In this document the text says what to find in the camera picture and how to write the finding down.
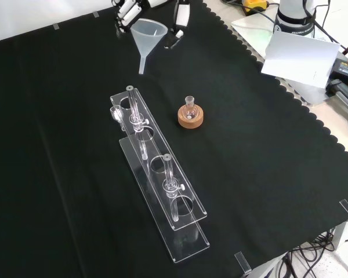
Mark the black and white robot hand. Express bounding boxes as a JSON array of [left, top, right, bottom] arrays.
[[110, 0, 193, 49]]

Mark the translucent plastic funnel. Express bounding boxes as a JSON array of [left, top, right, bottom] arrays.
[[130, 17, 169, 75]]

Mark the clear round-bottom glass flask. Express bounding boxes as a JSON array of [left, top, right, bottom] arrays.
[[183, 96, 198, 121]]

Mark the clear acrylic funnel stand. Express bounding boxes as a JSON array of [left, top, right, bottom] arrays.
[[109, 85, 211, 264]]

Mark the yellow stop button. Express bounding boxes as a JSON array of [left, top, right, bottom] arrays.
[[241, 0, 271, 16]]

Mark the small clear glass vessel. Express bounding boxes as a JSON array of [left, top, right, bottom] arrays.
[[109, 105, 125, 131]]

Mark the white board sheet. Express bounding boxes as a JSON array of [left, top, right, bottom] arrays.
[[260, 31, 341, 89]]

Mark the black table cloth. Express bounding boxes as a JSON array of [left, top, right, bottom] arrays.
[[0, 0, 348, 278]]

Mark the black power adapter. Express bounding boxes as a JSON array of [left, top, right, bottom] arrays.
[[332, 57, 348, 88]]

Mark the grey metal base plate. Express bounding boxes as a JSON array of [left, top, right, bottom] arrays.
[[230, 12, 335, 107]]

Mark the brown cork ring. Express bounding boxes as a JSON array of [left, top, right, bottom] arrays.
[[177, 106, 205, 129]]

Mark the black cable bundle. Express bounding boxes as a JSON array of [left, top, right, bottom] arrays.
[[274, 228, 348, 278]]

